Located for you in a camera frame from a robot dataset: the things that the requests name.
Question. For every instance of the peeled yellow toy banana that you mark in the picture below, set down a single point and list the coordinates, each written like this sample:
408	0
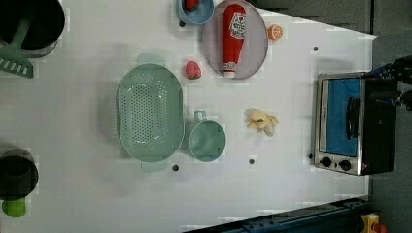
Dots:
262	121

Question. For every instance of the green mug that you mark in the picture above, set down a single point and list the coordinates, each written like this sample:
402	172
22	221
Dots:
205	139

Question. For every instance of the red toy strawberry on table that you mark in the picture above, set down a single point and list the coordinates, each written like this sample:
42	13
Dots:
193	70

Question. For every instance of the green oval colander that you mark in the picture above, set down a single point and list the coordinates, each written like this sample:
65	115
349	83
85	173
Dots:
150	113

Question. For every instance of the grey round plate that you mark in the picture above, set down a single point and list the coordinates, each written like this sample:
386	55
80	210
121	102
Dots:
255	45

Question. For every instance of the blue bowl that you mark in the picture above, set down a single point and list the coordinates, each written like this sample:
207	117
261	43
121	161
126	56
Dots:
200	15

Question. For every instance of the red plush ketchup bottle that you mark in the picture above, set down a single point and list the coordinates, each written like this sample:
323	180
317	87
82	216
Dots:
234	31

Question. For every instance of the orange slice toy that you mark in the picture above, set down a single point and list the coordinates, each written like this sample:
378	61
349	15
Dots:
275	32

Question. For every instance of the red strawberry in bowl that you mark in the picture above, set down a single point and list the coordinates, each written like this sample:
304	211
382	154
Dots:
191	5

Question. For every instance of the silver black toaster oven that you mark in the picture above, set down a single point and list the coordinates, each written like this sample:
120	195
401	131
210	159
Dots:
355	124

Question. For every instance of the large black pot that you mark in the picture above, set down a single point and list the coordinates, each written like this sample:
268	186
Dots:
47	24

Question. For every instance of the yellow red emergency button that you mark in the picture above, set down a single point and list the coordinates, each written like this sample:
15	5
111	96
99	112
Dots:
372	224

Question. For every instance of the small black cup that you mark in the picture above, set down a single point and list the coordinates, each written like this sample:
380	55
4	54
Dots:
18	174

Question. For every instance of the green slotted spatula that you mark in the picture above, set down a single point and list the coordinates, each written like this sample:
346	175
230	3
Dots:
12	58

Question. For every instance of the lime green toy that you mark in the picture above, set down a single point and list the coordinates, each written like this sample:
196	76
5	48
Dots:
15	208

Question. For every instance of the blue metal frame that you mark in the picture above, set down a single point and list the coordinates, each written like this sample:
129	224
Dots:
335	217

